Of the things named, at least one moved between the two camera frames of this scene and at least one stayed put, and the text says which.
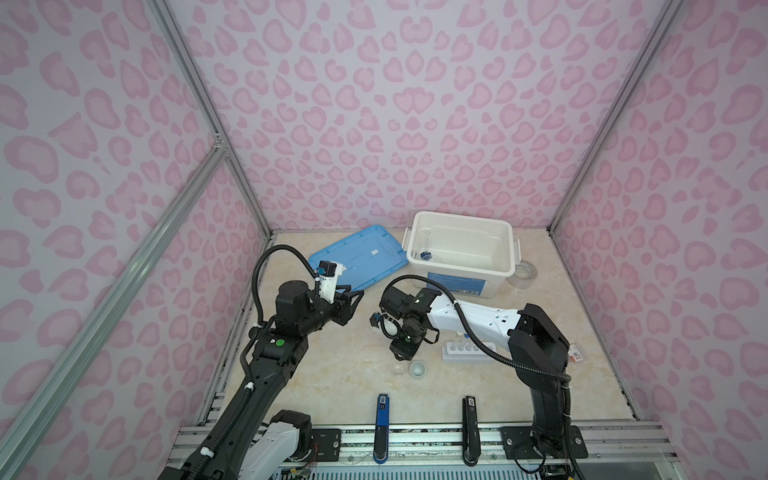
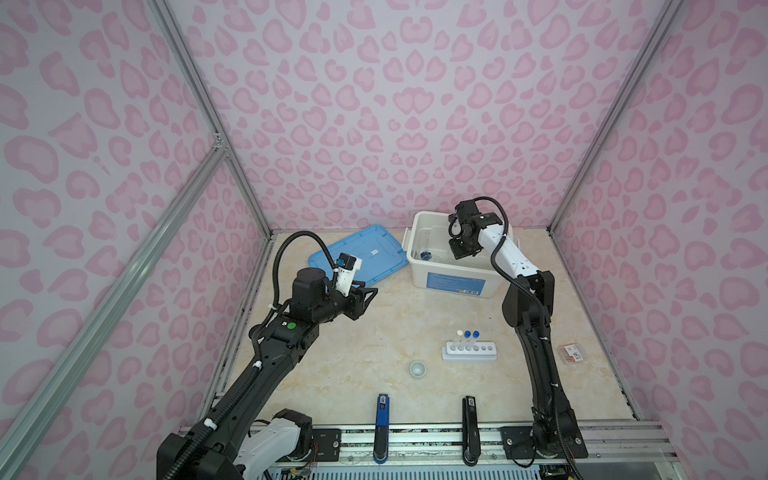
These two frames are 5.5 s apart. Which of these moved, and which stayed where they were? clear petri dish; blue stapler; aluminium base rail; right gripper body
Moved: right gripper body
Stayed: blue stapler; clear petri dish; aluminium base rail
